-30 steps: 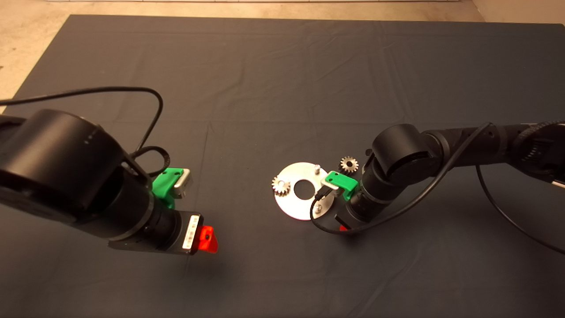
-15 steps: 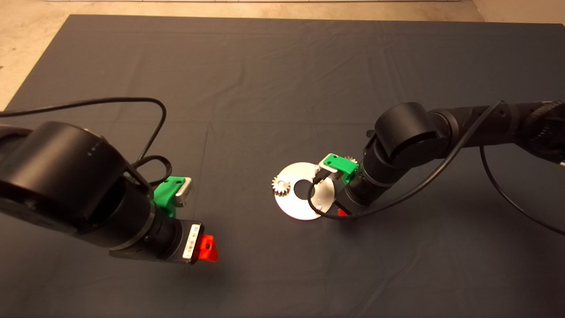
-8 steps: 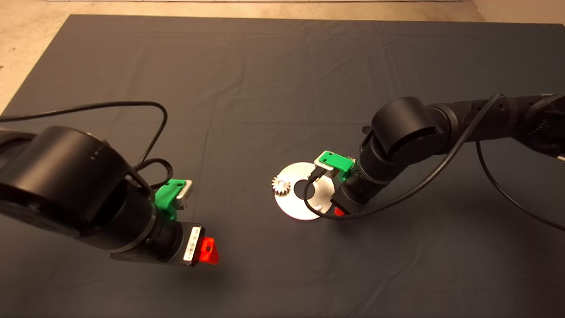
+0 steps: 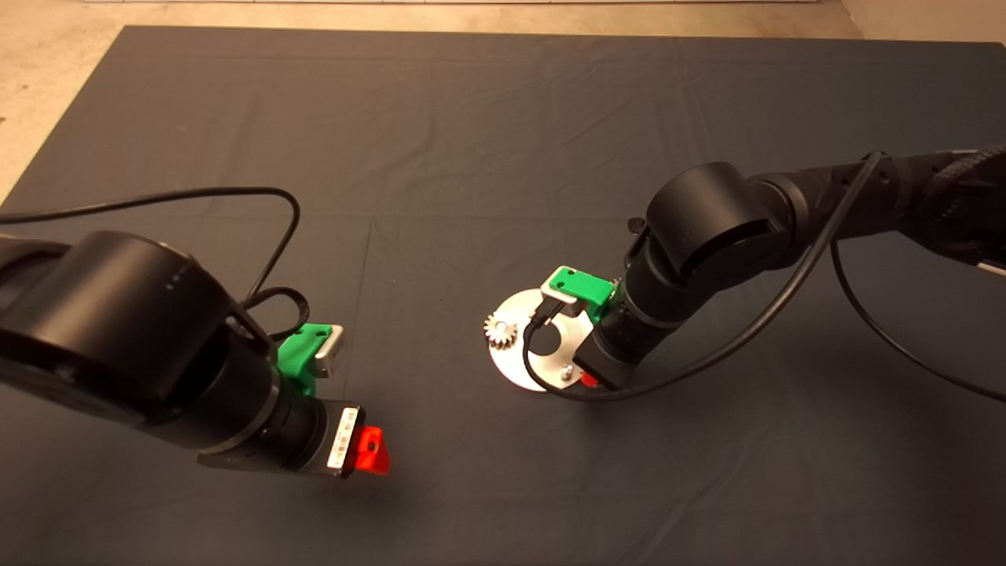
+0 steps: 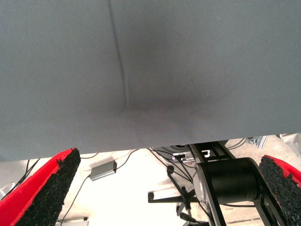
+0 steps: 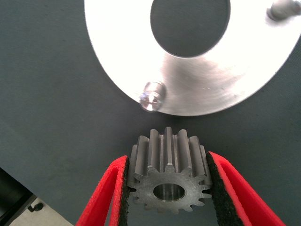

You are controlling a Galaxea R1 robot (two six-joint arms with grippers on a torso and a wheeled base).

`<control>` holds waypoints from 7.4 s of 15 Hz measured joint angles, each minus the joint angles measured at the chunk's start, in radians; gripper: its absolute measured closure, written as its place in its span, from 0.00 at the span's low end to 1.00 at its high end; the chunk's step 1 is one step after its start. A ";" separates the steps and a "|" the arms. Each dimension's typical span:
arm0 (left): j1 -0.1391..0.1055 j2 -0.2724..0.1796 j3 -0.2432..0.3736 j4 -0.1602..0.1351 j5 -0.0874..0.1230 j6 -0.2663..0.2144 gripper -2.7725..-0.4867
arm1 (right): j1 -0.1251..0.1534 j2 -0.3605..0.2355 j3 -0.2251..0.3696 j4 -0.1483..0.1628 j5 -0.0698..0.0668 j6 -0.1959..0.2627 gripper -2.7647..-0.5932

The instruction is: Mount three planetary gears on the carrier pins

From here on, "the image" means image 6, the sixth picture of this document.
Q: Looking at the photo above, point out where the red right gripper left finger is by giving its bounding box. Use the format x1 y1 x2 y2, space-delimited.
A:
75 154 131 226

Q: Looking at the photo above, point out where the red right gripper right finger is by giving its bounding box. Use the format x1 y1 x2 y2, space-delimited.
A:
206 151 286 226

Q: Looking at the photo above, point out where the small steel planetary gear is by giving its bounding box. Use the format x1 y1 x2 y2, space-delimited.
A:
127 126 214 215

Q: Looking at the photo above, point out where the round metal carrier plate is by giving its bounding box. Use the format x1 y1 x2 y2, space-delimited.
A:
84 0 301 117

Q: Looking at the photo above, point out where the dark grey table cloth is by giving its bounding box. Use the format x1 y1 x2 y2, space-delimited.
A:
0 0 301 226

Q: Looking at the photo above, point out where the black frame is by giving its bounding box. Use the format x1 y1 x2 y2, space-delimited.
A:
0 166 43 221

